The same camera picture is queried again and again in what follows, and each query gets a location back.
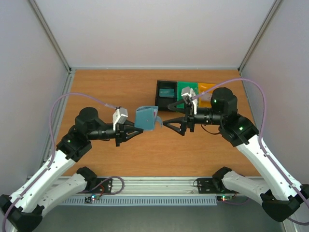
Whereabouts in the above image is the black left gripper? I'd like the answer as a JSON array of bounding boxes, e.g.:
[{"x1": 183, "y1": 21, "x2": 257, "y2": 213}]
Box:
[{"x1": 88, "y1": 119, "x2": 143, "y2": 146}]

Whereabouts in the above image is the teal blue card holder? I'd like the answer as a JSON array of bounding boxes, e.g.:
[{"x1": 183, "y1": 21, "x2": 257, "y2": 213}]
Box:
[{"x1": 134, "y1": 106, "x2": 163, "y2": 131}]

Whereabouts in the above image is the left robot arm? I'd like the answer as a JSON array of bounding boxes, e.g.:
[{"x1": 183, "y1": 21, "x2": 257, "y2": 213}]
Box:
[{"x1": 0, "y1": 107, "x2": 143, "y2": 232}]

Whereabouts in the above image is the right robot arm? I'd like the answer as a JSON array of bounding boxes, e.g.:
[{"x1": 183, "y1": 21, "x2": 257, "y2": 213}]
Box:
[{"x1": 163, "y1": 87, "x2": 309, "y2": 222}]

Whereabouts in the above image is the white card in yellow bin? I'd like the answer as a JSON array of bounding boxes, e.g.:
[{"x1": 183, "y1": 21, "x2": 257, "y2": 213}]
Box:
[{"x1": 199, "y1": 92, "x2": 212, "y2": 102}]

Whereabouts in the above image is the black storage bin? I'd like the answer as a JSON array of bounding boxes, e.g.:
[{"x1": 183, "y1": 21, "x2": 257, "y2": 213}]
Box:
[{"x1": 155, "y1": 80, "x2": 177, "y2": 111}]

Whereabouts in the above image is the green storage bin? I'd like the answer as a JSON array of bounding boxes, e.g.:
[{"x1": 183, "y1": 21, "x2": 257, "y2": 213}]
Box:
[{"x1": 177, "y1": 81, "x2": 198, "y2": 101}]

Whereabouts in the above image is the yellow storage bin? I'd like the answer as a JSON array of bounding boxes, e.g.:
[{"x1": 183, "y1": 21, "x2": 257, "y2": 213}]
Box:
[{"x1": 198, "y1": 83, "x2": 215, "y2": 108}]

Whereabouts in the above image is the left small circuit board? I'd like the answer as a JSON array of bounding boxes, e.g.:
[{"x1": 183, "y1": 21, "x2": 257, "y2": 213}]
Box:
[{"x1": 84, "y1": 195, "x2": 100, "y2": 203}]

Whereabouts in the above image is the small circuit board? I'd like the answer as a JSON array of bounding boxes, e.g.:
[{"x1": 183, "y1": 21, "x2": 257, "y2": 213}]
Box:
[
  {"x1": 84, "y1": 195, "x2": 100, "y2": 203},
  {"x1": 217, "y1": 195, "x2": 234, "y2": 202}
]

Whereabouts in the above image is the right small circuit board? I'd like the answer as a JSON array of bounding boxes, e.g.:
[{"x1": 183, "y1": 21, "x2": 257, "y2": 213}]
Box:
[{"x1": 217, "y1": 195, "x2": 234, "y2": 202}]

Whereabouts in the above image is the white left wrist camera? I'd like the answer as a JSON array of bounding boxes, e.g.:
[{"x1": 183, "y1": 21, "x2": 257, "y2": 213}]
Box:
[{"x1": 112, "y1": 107, "x2": 128, "y2": 130}]

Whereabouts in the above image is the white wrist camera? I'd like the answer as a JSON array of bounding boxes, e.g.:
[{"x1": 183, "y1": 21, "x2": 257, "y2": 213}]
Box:
[
  {"x1": 112, "y1": 107, "x2": 128, "y2": 130},
  {"x1": 181, "y1": 87, "x2": 198, "y2": 115}
]

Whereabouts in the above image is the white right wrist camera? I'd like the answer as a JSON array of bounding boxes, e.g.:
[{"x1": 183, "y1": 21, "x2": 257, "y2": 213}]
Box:
[{"x1": 181, "y1": 87, "x2": 198, "y2": 115}]

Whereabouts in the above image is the aluminium front rail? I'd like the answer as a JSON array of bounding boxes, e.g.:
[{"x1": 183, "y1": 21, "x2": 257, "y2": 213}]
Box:
[{"x1": 23, "y1": 175, "x2": 288, "y2": 196}]

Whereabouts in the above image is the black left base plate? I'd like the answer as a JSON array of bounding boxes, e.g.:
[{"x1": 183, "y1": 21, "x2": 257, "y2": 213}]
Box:
[{"x1": 79, "y1": 177, "x2": 112, "y2": 194}]

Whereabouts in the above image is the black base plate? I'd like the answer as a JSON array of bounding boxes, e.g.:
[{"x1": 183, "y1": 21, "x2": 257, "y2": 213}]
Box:
[
  {"x1": 194, "y1": 178, "x2": 236, "y2": 195},
  {"x1": 79, "y1": 177, "x2": 112, "y2": 194}
]

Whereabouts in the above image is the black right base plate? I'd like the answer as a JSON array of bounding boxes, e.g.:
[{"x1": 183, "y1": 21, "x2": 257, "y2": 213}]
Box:
[{"x1": 194, "y1": 178, "x2": 236, "y2": 195}]

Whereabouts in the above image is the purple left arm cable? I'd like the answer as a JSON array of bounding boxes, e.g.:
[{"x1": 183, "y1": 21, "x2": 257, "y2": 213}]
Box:
[{"x1": 3, "y1": 92, "x2": 121, "y2": 227}]

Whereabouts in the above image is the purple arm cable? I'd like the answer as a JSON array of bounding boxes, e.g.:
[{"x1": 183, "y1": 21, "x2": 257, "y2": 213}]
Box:
[
  {"x1": 192, "y1": 78, "x2": 309, "y2": 225},
  {"x1": 3, "y1": 92, "x2": 121, "y2": 227}
]

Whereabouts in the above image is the grey slotted cable duct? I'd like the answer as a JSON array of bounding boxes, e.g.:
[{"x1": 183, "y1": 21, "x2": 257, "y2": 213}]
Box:
[{"x1": 62, "y1": 196, "x2": 217, "y2": 207}]

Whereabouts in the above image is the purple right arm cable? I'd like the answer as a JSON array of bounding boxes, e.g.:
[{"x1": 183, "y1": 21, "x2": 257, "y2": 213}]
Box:
[{"x1": 192, "y1": 78, "x2": 309, "y2": 225}]

